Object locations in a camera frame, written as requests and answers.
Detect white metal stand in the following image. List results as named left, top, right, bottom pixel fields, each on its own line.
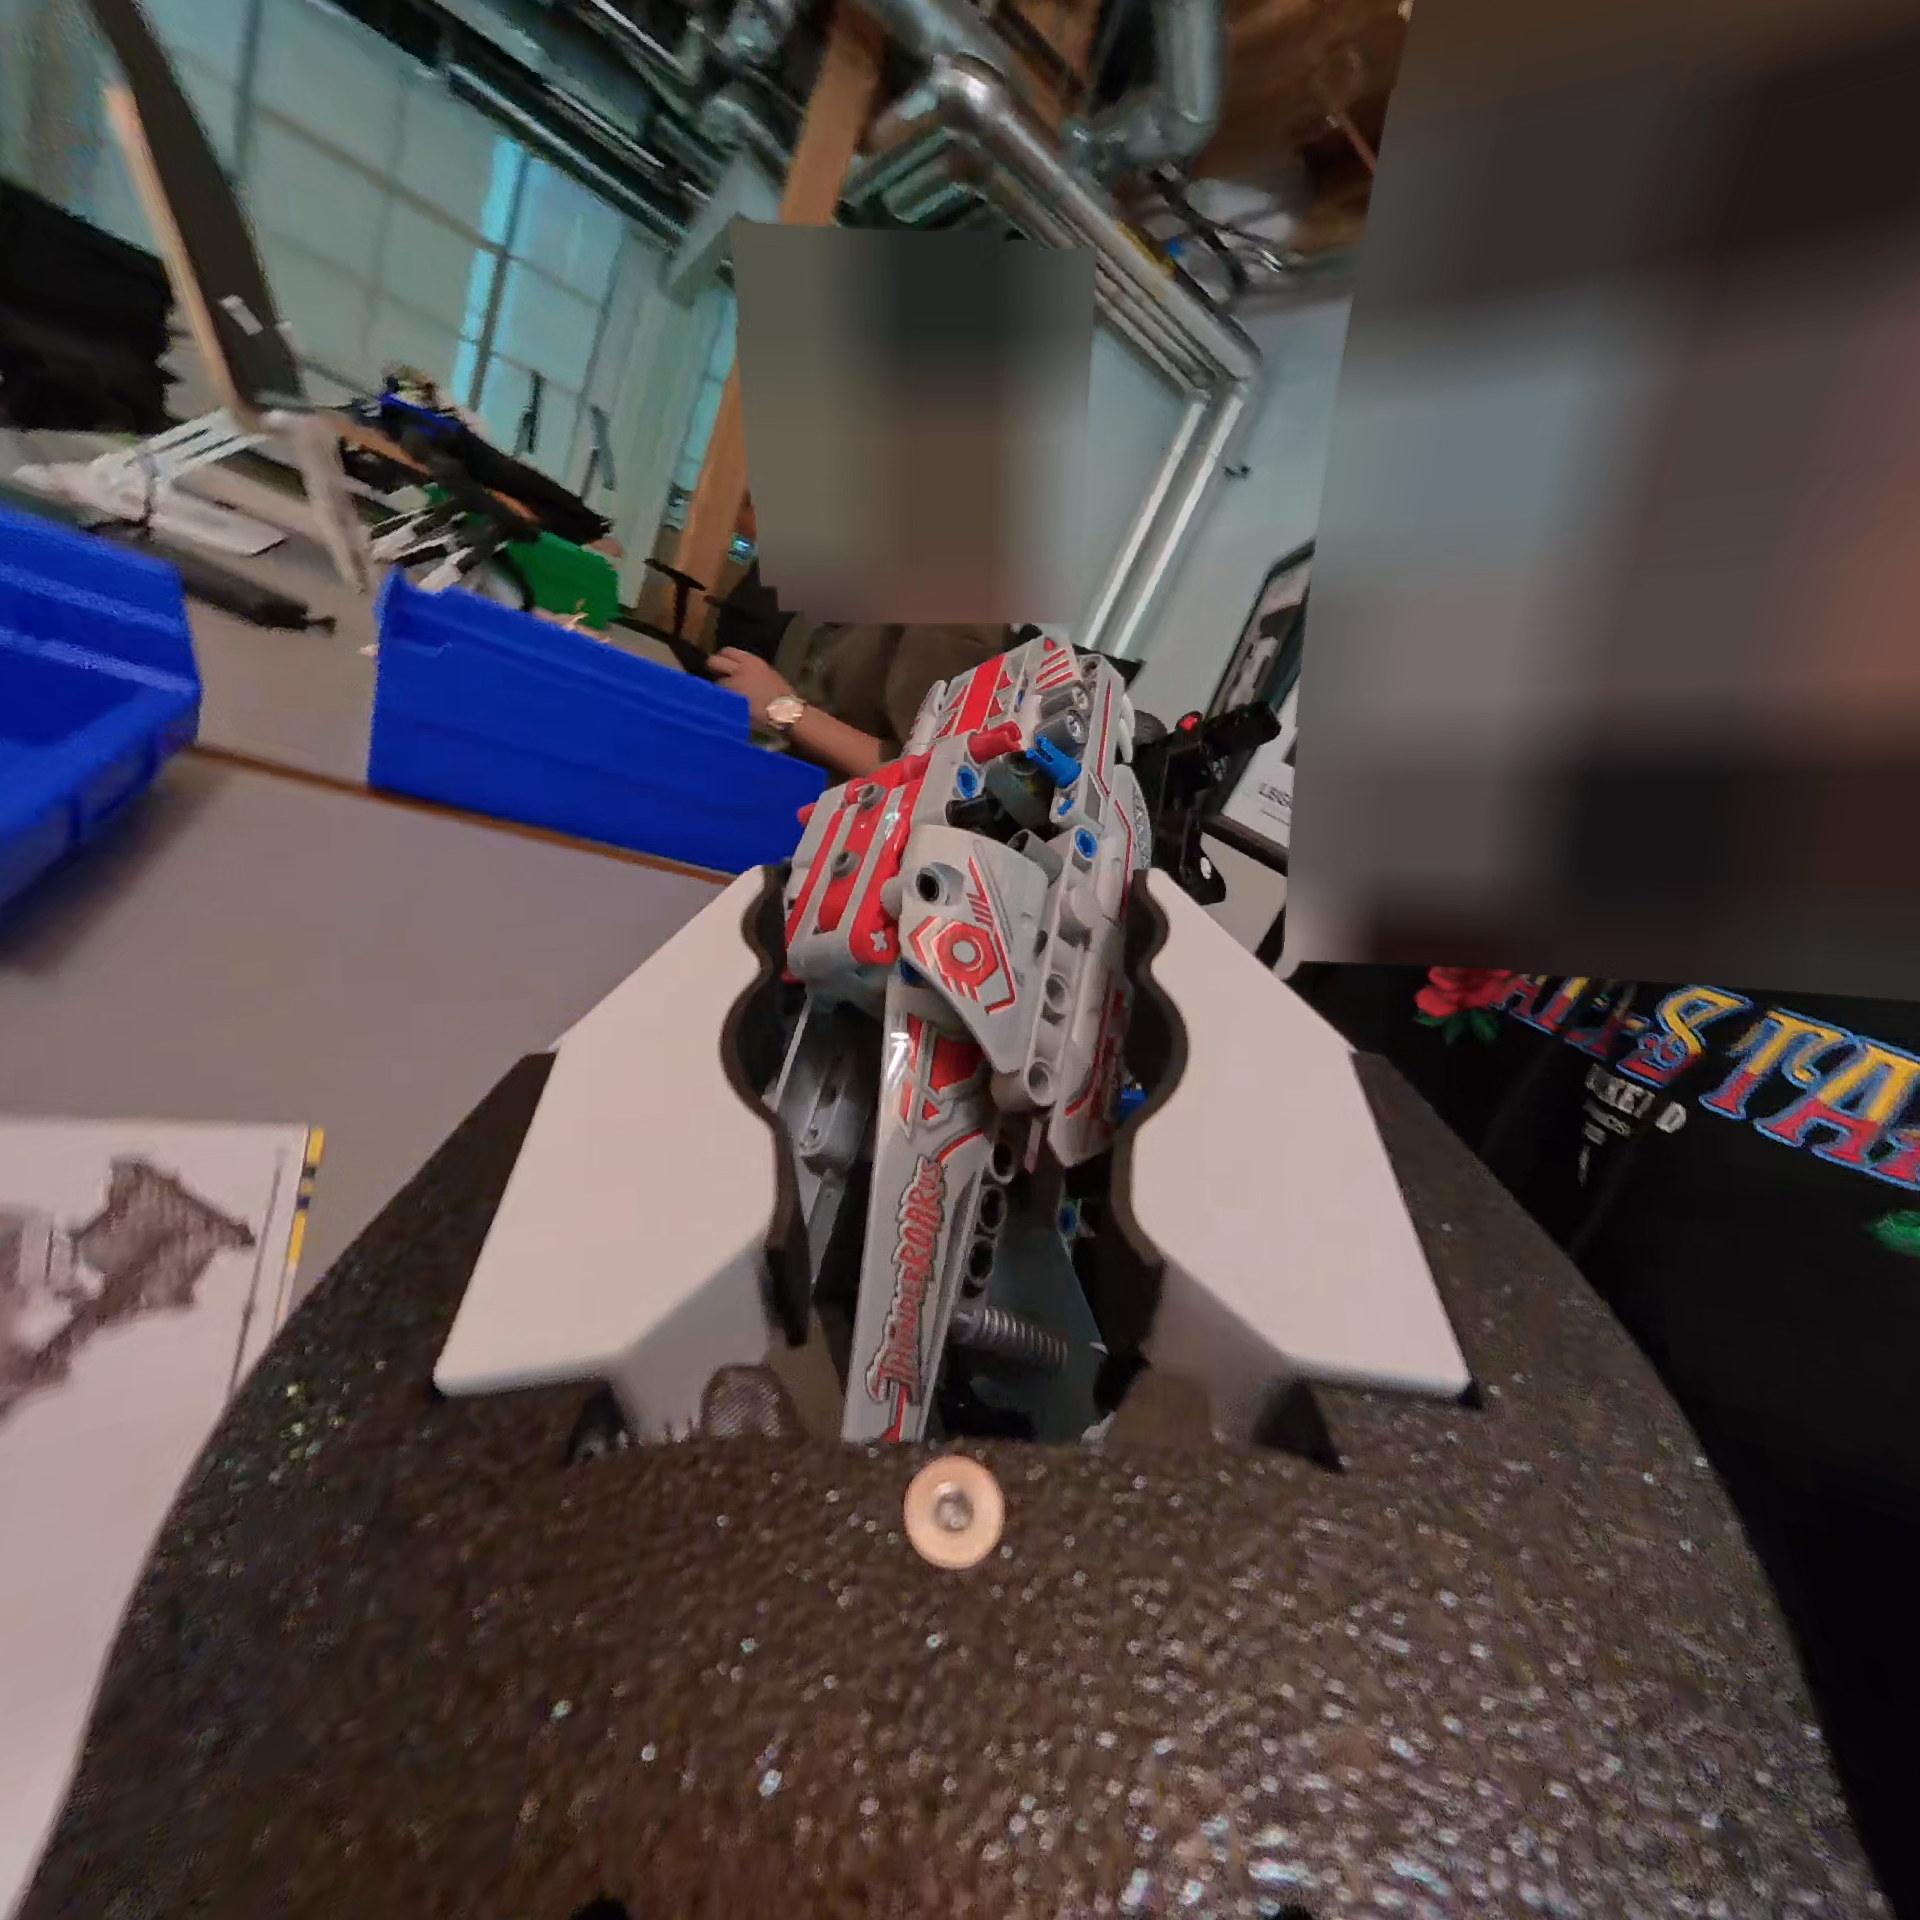
left=17, top=405, right=376, bottom=594

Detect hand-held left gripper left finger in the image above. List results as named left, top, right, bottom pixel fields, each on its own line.
left=430, top=861, right=819, bottom=1448

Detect dark board wooden edge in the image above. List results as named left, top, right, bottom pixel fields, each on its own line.
left=93, top=0, right=310, bottom=415

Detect wooden post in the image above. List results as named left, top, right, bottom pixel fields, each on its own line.
left=659, top=0, right=888, bottom=639

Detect black equipment pile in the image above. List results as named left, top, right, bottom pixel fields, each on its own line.
left=346, top=365, right=618, bottom=573

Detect open instruction booklet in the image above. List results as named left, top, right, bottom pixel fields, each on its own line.
left=0, top=1116, right=327, bottom=1855

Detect green box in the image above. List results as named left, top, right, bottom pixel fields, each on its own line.
left=505, top=536, right=625, bottom=631

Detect silver ventilation ducts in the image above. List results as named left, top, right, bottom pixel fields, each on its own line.
left=684, top=0, right=1403, bottom=392

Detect black framed printed sign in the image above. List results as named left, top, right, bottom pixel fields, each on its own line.
left=1208, top=538, right=1319, bottom=874

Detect grey metal pipes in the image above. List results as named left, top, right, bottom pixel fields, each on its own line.
left=1081, top=353, right=1264, bottom=646

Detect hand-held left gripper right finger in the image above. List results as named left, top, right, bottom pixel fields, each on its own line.
left=1117, top=868, right=1476, bottom=1448

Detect grey red brick model car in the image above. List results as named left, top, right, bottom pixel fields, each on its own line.
left=762, top=631, right=1291, bottom=1448

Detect blue plastic bin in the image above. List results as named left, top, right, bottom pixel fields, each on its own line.
left=367, top=569, right=831, bottom=878
left=0, top=504, right=202, bottom=921

